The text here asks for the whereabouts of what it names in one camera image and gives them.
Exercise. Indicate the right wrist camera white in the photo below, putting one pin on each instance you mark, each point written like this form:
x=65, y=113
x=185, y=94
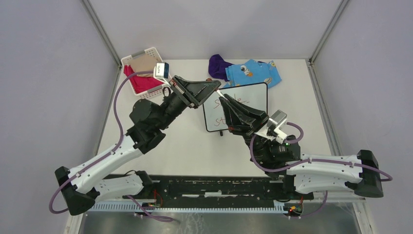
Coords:
x=272, y=130

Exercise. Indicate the pink cloth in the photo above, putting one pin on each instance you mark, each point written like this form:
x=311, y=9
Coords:
x=144, y=82

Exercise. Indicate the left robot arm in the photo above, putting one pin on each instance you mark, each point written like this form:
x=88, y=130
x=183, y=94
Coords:
x=87, y=184

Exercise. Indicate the white plastic basket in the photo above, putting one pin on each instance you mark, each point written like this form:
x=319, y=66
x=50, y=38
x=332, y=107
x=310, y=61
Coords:
x=127, y=70

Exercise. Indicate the purple cloth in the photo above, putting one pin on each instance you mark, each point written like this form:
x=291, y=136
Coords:
x=217, y=67

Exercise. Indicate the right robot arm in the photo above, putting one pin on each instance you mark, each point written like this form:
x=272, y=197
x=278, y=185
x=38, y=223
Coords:
x=278, y=154

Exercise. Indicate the beige folded cloth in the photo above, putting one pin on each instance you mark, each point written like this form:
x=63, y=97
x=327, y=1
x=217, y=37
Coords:
x=144, y=62

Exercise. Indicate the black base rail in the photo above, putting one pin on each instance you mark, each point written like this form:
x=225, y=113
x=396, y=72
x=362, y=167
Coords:
x=175, y=191

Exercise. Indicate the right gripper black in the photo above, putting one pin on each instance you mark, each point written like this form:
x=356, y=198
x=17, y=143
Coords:
x=239, y=124

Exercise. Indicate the whiteboard with black frame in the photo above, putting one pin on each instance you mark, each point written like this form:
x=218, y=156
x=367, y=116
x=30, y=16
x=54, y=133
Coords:
x=253, y=95

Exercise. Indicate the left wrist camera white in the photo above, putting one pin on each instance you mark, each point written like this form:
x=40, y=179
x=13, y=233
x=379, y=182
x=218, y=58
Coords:
x=161, y=72

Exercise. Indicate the blue patterned cloth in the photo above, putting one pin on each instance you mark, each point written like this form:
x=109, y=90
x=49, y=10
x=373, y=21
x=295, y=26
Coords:
x=252, y=72

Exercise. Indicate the marker pen white barrel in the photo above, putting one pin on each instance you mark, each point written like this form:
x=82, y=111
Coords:
x=220, y=94

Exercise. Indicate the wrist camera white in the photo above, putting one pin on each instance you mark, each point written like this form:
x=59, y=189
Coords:
x=272, y=130
x=161, y=72

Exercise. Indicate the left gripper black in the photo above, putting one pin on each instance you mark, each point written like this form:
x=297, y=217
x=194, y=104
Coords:
x=194, y=93

